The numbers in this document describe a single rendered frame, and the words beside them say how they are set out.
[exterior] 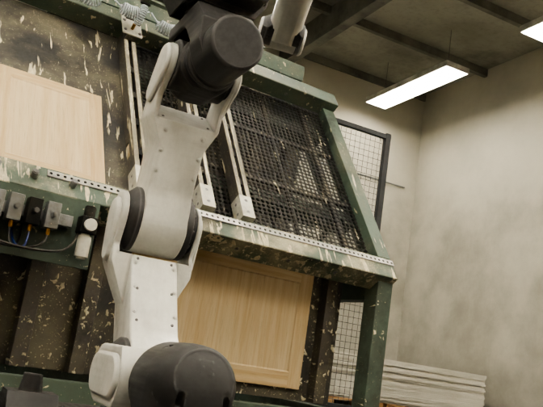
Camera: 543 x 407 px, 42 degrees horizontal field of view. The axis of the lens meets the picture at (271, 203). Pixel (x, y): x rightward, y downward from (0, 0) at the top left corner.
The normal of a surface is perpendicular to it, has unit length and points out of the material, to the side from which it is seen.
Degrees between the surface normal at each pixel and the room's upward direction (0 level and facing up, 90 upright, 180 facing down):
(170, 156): 100
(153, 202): 86
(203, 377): 72
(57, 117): 55
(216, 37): 90
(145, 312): 60
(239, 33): 90
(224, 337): 90
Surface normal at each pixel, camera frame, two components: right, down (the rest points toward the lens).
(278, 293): 0.53, -0.11
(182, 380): 0.23, -0.45
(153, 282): 0.47, -0.60
